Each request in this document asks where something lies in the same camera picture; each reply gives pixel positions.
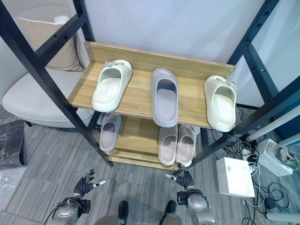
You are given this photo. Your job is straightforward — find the black power adapter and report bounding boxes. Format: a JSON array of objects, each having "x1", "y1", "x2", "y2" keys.
[{"x1": 265, "y1": 197, "x2": 278, "y2": 209}]

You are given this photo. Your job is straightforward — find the black cable tangle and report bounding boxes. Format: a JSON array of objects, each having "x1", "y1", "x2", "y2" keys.
[{"x1": 206, "y1": 105, "x2": 300, "y2": 225}]

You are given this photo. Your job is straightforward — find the robot right leg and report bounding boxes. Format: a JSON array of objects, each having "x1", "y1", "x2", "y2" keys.
[{"x1": 159, "y1": 199, "x2": 184, "y2": 225}]

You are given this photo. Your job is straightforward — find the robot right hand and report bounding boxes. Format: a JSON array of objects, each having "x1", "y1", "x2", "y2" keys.
[{"x1": 165, "y1": 162, "x2": 195, "y2": 189}]

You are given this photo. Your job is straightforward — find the beige cushion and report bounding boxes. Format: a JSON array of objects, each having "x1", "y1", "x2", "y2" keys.
[{"x1": 18, "y1": 17, "x2": 84, "y2": 72}]

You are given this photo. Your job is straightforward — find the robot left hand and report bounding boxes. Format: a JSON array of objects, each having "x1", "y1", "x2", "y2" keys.
[{"x1": 74, "y1": 169, "x2": 106, "y2": 196}]

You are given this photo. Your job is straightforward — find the cream slipper with charms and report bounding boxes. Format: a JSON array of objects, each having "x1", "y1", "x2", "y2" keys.
[
  {"x1": 203, "y1": 75, "x2": 238, "y2": 132},
  {"x1": 91, "y1": 60, "x2": 133, "y2": 112}
]

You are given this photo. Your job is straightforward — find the white armchair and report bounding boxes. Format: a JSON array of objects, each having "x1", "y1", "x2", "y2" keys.
[{"x1": 1, "y1": 4, "x2": 90, "y2": 129}]

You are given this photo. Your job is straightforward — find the wooden rack shelf with backboard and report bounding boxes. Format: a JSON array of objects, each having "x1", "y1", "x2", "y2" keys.
[{"x1": 67, "y1": 41, "x2": 236, "y2": 130}]

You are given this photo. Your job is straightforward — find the black metal rack frame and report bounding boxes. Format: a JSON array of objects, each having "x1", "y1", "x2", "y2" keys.
[{"x1": 0, "y1": 0, "x2": 300, "y2": 168}]

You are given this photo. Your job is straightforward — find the grey slipper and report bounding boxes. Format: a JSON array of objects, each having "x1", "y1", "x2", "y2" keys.
[
  {"x1": 151, "y1": 68, "x2": 180, "y2": 128},
  {"x1": 98, "y1": 113, "x2": 122, "y2": 152}
]

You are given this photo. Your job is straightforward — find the robot leg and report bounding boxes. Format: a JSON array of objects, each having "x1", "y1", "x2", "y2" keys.
[
  {"x1": 95, "y1": 200, "x2": 129, "y2": 225},
  {"x1": 159, "y1": 199, "x2": 184, "y2": 225}
]

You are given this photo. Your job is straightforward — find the white cardboard box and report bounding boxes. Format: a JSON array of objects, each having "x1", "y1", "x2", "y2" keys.
[{"x1": 257, "y1": 138, "x2": 294, "y2": 177}]

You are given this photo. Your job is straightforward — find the white flat box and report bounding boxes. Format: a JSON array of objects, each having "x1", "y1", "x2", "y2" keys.
[{"x1": 215, "y1": 157, "x2": 255, "y2": 198}]

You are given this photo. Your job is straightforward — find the robot left leg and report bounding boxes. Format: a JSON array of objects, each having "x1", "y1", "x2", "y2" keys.
[{"x1": 95, "y1": 200, "x2": 129, "y2": 225}]

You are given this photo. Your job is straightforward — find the pink slipper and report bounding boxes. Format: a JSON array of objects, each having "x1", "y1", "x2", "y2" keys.
[
  {"x1": 175, "y1": 124, "x2": 197, "y2": 167},
  {"x1": 158, "y1": 124, "x2": 179, "y2": 166}
]

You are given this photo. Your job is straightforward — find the white cable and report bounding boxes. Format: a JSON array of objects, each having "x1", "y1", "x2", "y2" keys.
[{"x1": 236, "y1": 138, "x2": 270, "y2": 225}]

